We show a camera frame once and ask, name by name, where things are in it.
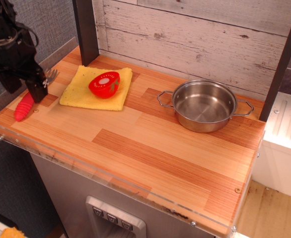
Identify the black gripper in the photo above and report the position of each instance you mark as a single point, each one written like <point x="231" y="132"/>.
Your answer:
<point x="17" y="60"/>

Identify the red handled metal fork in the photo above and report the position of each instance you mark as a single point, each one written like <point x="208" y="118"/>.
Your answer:
<point x="26" y="103"/>

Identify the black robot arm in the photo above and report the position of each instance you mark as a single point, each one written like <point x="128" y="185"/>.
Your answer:
<point x="7" y="15"/>

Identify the yellow cloth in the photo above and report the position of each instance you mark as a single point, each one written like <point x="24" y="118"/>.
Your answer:
<point x="78" y="94"/>

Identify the red toy tomato half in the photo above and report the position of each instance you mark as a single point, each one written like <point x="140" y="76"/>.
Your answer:
<point x="105" y="85"/>

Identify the grey cabinet with dispenser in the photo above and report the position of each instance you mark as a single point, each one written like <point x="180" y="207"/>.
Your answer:
<point x="68" y="191"/>

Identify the orange yellow object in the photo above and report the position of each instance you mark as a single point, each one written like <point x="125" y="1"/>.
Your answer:
<point x="12" y="233"/>

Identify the small steel pot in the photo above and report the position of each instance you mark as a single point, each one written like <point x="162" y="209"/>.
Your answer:
<point x="203" y="105"/>

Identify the dark left post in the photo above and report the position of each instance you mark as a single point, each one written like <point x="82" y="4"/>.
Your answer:
<point x="86" y="30"/>

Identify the dark post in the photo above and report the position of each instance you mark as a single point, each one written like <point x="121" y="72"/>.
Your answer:
<point x="277" y="80"/>
<point x="86" y="30"/>

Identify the dark right post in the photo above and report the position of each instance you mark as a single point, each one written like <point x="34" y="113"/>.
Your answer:
<point x="277" y="80"/>

